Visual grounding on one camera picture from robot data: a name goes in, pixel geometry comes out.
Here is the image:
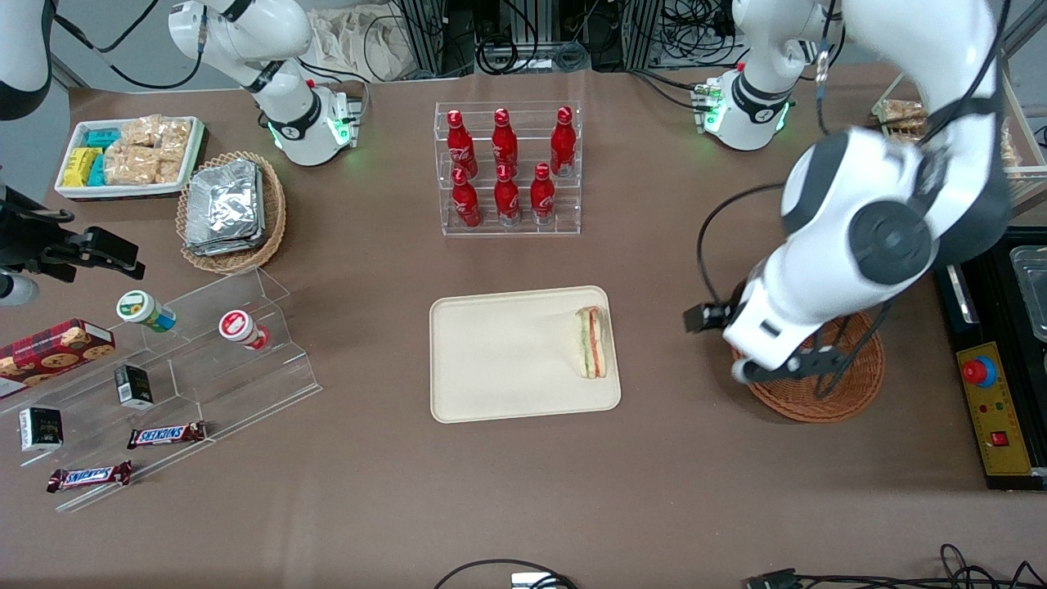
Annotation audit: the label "aluminium frame post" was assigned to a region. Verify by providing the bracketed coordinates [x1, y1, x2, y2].
[398, 0, 449, 79]
[622, 0, 665, 70]

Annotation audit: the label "red lid yogurt cup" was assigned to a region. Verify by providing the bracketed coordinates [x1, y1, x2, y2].
[218, 309, 271, 351]

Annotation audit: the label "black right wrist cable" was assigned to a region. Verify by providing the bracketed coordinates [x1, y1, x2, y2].
[0, 184, 76, 223]

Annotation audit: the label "brown wicker basket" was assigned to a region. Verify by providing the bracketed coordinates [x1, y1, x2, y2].
[730, 282, 887, 424]

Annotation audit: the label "small black carton box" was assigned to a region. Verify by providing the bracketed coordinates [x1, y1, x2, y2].
[114, 365, 154, 410]
[19, 407, 64, 452]

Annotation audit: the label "yellow snack packet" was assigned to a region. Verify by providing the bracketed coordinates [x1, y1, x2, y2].
[63, 147, 101, 187]

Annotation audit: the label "foil-wrapped pack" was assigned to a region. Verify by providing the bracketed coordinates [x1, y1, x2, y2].
[186, 160, 263, 246]
[185, 233, 267, 257]

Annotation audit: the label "black cable connector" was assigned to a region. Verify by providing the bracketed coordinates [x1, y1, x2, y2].
[746, 568, 807, 589]

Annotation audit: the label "black plastic crate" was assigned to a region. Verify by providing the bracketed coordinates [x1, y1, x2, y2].
[935, 227, 1047, 492]

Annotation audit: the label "Snickers chocolate bar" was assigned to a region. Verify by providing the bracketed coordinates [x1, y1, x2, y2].
[47, 461, 133, 493]
[127, 420, 207, 450]

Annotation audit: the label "white wire rack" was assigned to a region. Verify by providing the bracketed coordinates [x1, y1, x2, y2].
[870, 70, 1047, 222]

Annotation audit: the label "black looped table cable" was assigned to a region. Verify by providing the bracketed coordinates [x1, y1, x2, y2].
[432, 559, 577, 589]

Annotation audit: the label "yellow emergency stop box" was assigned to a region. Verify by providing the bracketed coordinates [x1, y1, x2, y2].
[955, 341, 1034, 478]

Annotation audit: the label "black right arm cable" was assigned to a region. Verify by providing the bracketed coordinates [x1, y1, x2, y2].
[49, 0, 205, 91]

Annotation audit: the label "green lid sunflower cup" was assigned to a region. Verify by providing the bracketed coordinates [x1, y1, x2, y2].
[116, 290, 177, 334]

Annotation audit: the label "clear plastic container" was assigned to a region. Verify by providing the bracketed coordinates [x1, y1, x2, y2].
[1009, 245, 1047, 342]

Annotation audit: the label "red Coca-Cola bottle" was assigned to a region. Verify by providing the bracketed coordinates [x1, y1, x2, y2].
[446, 110, 477, 177]
[452, 168, 483, 228]
[530, 162, 557, 226]
[494, 163, 522, 227]
[492, 107, 519, 169]
[550, 106, 577, 178]

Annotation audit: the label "clear acrylic stepped shelf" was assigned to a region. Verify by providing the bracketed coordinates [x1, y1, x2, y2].
[16, 266, 322, 515]

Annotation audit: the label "black thin table cable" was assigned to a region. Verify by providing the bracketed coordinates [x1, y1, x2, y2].
[798, 542, 1047, 589]

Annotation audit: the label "beige cloth bag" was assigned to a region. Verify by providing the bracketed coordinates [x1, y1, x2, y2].
[309, 7, 418, 83]

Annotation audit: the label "beige plastic tray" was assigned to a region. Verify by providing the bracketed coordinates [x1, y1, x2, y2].
[429, 285, 622, 425]

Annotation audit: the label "white rectangular snack bin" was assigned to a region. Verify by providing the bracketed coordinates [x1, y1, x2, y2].
[55, 115, 206, 202]

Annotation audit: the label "red tartan cookie box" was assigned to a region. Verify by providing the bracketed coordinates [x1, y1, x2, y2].
[0, 318, 116, 400]

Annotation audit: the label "light wicker basket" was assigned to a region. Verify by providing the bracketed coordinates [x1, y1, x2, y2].
[177, 151, 287, 275]

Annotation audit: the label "clear acrylic bottle rack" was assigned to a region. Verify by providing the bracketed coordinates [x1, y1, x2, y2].
[434, 101, 583, 238]

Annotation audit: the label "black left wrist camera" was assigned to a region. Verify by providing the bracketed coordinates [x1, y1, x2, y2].
[685, 302, 730, 334]

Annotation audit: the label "tangled black cables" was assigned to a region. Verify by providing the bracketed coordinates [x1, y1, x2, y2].
[458, 0, 737, 74]

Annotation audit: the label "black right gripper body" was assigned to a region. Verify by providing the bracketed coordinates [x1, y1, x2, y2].
[0, 190, 74, 279]

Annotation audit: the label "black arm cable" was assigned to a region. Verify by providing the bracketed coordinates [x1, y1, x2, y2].
[814, 0, 1011, 152]
[49, 0, 205, 91]

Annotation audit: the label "black left wrist camera cable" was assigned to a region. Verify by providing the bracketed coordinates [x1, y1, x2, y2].
[697, 184, 788, 308]

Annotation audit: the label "triangle sandwich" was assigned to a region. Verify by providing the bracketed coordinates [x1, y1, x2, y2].
[574, 306, 610, 380]

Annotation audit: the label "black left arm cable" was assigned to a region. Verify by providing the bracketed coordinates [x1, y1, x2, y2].
[814, 0, 1011, 152]

